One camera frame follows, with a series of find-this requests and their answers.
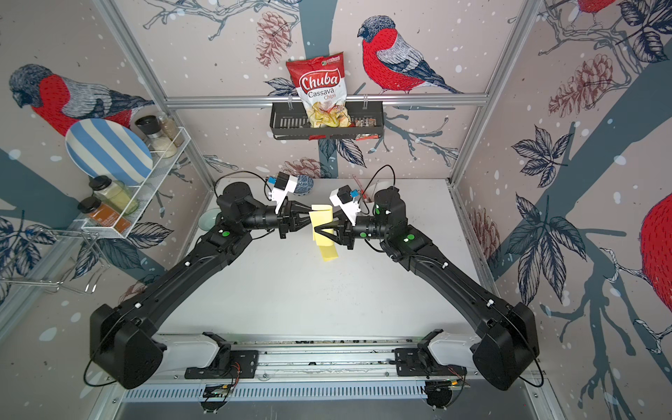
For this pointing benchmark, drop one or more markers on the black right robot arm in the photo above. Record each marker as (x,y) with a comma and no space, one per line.
(508,339)

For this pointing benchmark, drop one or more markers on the brown seed spice jar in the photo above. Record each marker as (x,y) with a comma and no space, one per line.
(171,129)

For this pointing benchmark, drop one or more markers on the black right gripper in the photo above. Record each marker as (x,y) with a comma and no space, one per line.
(345,231)

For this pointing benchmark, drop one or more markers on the white wire wall shelf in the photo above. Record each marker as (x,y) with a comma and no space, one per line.
(143,193)

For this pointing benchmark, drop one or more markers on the red Chuba chips bag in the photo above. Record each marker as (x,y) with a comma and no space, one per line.
(321,86)

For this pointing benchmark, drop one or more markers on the orange spice jar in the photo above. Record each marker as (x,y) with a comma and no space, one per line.
(103,215)

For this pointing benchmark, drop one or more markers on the light green small bowl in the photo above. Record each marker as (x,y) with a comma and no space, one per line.
(209,219)

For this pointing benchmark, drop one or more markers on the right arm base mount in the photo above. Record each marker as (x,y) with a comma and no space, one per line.
(419,362)

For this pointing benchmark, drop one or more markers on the yellow square paper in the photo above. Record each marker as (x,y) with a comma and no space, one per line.
(327,249)
(321,215)

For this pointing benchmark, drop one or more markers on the blue white striped plate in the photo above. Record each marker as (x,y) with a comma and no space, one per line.
(103,148)

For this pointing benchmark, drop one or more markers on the blue patterned bowl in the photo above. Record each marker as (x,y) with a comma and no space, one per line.
(304,185)

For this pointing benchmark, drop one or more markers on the black cap salt shaker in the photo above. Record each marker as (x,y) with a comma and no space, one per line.
(161,144)

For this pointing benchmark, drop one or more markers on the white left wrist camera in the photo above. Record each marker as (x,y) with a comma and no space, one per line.
(282,185)

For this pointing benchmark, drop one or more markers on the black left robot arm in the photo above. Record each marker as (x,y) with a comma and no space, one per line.
(122,338)

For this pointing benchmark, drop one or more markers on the green spice jar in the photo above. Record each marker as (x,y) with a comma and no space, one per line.
(115,194)

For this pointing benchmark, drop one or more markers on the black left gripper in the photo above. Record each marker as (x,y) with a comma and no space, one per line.
(295,222)

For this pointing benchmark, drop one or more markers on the black wall basket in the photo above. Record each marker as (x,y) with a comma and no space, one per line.
(356,120)

